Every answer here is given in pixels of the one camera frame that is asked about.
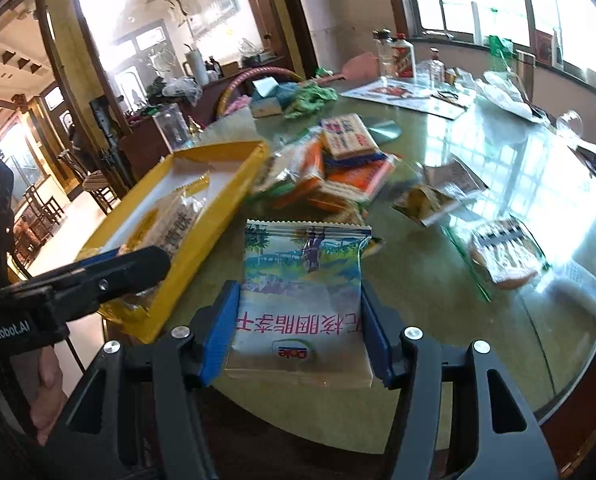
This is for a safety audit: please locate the red print cracker packet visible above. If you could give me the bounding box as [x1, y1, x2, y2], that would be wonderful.
[319, 114, 382, 161]

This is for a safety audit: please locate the person's left hand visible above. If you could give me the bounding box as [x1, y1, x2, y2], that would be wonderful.
[28, 345, 70, 447]

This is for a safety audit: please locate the translucent paper bag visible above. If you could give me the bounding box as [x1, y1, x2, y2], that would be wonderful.
[203, 107, 259, 149]

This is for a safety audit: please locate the orange snack packet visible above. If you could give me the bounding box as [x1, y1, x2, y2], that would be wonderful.
[323, 152, 397, 204]
[273, 135, 327, 196]

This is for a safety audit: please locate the round silver lid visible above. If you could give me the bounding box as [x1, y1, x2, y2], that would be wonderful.
[365, 117, 403, 144]

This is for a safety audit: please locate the wooden sideboard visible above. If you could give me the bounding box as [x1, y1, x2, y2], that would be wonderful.
[118, 55, 289, 161]

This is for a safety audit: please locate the printed paper mat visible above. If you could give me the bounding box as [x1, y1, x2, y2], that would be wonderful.
[339, 77, 479, 121]

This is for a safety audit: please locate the pink hoop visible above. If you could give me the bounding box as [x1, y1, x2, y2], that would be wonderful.
[213, 66, 304, 121]

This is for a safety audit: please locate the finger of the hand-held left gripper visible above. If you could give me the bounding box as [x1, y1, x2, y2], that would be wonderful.
[0, 245, 172, 319]

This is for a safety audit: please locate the clear green-edged cookie packet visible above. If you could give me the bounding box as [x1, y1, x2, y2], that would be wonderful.
[448, 217, 551, 301]

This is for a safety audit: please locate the wine glass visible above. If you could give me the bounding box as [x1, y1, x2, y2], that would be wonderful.
[553, 109, 586, 141]

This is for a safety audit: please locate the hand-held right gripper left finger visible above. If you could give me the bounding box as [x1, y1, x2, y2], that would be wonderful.
[43, 280, 242, 480]

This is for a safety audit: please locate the clear glass bottle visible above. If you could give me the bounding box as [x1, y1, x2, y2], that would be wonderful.
[373, 30, 396, 79]

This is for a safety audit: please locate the small glass bottle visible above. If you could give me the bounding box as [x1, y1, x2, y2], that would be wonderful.
[425, 47, 447, 86]

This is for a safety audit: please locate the blue white box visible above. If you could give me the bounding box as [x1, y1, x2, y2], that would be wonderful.
[250, 77, 299, 118]

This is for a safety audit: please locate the pink fly swatter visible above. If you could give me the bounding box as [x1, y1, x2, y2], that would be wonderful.
[315, 52, 381, 84]

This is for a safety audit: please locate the framed wall picture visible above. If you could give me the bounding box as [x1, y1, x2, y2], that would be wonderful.
[183, 0, 242, 38]

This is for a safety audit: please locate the yellow cardboard box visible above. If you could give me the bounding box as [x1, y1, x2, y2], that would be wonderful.
[75, 140, 271, 346]

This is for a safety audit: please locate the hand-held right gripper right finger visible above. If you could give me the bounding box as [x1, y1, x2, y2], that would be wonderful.
[360, 280, 555, 480]

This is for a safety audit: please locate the crumpled plastic bag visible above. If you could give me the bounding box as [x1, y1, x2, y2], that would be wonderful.
[163, 77, 204, 107]

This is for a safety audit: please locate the white yellow snack packet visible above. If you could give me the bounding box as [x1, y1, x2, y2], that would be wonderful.
[118, 172, 212, 261]

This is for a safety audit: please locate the clear glass cup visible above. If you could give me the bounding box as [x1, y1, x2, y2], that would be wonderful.
[153, 105, 191, 151]

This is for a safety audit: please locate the white blue snack packet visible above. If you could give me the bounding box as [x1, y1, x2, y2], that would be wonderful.
[223, 219, 385, 391]

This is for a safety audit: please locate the white plastic bag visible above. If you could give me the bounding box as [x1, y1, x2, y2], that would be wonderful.
[470, 70, 544, 121]

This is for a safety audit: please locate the clear packet of yellow snacks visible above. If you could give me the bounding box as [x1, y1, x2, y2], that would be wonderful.
[390, 160, 490, 228]

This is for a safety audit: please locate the green crochet cloth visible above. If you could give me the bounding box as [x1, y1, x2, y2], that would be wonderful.
[283, 82, 339, 121]

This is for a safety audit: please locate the green plastic bag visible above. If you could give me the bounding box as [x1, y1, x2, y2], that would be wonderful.
[485, 7, 517, 76]

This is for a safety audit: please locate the white thermos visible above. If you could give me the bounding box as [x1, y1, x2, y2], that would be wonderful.
[182, 50, 210, 86]

